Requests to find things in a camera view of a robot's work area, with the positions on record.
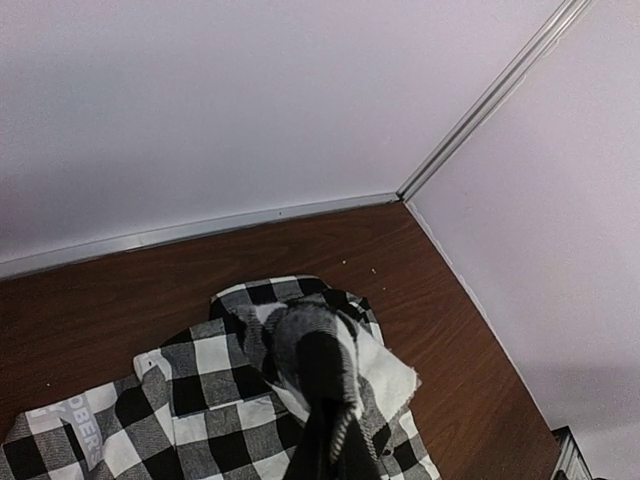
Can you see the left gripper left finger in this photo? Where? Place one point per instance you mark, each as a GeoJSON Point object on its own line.
{"type": "Point", "coordinates": [311, 457]}

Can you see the black white plaid shirt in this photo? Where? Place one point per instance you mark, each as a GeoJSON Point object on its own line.
{"type": "Point", "coordinates": [229, 398]}

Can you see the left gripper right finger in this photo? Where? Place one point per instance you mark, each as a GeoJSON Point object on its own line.
{"type": "Point", "coordinates": [350, 454]}

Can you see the aluminium front rail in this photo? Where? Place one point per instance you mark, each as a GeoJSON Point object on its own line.
{"type": "Point", "coordinates": [570, 464]}

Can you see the right aluminium post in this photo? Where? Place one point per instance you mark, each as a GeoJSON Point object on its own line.
{"type": "Point", "coordinates": [540, 45]}

